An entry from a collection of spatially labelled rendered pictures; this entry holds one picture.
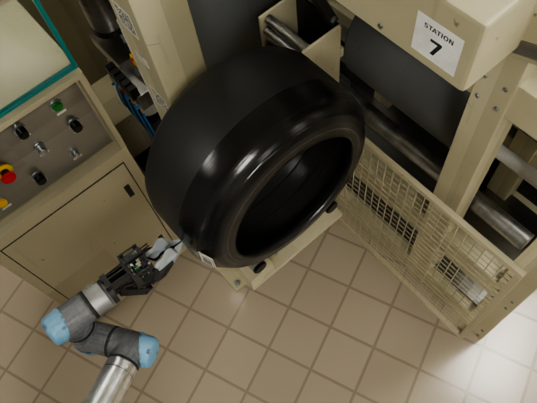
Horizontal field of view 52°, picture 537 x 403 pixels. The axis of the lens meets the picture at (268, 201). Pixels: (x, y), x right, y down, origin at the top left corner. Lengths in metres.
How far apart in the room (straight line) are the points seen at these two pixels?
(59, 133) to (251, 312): 1.19
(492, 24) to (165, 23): 0.71
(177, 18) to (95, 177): 0.76
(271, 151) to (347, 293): 1.44
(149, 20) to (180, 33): 0.10
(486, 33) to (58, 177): 1.40
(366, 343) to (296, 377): 0.33
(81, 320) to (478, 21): 0.99
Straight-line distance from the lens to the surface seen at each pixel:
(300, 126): 1.16
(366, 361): 2.41
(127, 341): 1.35
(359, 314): 2.46
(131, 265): 1.30
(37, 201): 1.88
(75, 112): 1.73
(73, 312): 1.31
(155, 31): 1.28
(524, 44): 1.01
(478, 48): 0.87
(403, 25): 0.95
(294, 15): 1.79
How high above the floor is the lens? 2.37
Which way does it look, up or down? 62 degrees down
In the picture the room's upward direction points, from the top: 11 degrees counter-clockwise
